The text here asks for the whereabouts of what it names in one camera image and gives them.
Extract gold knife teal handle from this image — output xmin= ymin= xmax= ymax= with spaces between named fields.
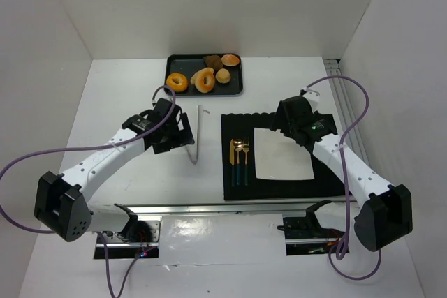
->
xmin=229 ymin=139 xmax=235 ymax=187

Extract gold spoon teal handle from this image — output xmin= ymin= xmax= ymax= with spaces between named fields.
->
xmin=233 ymin=139 xmax=244 ymax=186

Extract black serving tray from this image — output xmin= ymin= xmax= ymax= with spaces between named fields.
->
xmin=165 ymin=53 xmax=244 ymax=96

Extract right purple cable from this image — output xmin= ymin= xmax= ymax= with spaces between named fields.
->
xmin=300 ymin=75 xmax=382 ymax=281

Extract round bun with white top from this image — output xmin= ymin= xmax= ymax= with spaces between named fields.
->
xmin=221 ymin=54 xmax=240 ymax=67

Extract orange glazed donut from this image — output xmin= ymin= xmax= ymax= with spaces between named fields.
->
xmin=166 ymin=73 xmax=189 ymax=93

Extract white square plate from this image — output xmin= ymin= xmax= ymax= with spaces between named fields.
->
xmin=254 ymin=128 xmax=314 ymax=181

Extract dark brown chocolate bread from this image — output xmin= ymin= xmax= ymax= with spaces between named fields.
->
xmin=203 ymin=55 xmax=224 ymax=72

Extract aluminium rail frame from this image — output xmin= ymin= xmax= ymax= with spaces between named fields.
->
xmin=54 ymin=57 xmax=367 ymax=217

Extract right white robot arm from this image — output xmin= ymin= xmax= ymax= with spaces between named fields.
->
xmin=270 ymin=90 xmax=413 ymax=252

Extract black placemat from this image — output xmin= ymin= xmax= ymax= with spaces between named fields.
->
xmin=221 ymin=112 xmax=344 ymax=201

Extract gold fork teal handle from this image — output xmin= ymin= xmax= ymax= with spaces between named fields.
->
xmin=242 ymin=137 xmax=250 ymax=186

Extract purple cable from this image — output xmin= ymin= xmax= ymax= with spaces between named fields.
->
xmin=0 ymin=84 xmax=177 ymax=298
xmin=300 ymin=75 xmax=382 ymax=281

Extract tan ring donut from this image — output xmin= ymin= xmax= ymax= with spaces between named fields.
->
xmin=191 ymin=68 xmax=216 ymax=94

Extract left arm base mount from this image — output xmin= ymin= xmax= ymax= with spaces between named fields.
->
xmin=103 ymin=216 xmax=161 ymax=260

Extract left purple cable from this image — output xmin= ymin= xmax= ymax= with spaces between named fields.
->
xmin=0 ymin=84 xmax=177 ymax=298

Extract small round tan bun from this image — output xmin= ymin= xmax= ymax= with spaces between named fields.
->
xmin=215 ymin=68 xmax=231 ymax=84

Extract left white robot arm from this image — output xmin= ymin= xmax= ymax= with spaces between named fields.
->
xmin=34 ymin=98 xmax=195 ymax=242

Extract silver metal tongs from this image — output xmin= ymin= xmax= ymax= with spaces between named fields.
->
xmin=186 ymin=105 xmax=203 ymax=165

